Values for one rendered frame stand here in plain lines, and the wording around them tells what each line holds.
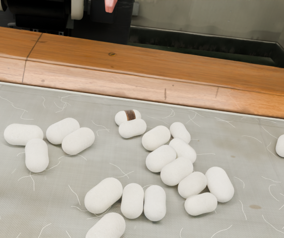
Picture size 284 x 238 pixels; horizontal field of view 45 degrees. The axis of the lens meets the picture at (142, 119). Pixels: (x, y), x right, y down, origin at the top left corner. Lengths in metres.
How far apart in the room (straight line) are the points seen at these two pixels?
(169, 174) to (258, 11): 2.36
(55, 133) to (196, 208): 0.15
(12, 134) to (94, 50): 0.20
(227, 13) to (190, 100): 2.12
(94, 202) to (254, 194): 0.16
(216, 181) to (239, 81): 0.21
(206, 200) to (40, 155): 0.15
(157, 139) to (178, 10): 2.13
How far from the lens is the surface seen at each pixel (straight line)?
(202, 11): 2.50
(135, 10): 2.37
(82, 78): 0.45
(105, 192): 0.29
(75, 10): 0.90
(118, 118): 0.38
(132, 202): 0.29
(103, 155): 0.35
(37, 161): 0.32
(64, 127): 0.35
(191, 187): 0.32
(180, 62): 0.51
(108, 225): 0.27
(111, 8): 0.38
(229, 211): 0.34
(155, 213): 0.29
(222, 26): 2.58
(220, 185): 0.32
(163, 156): 0.33
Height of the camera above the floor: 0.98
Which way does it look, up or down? 35 degrees down
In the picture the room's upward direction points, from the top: 11 degrees clockwise
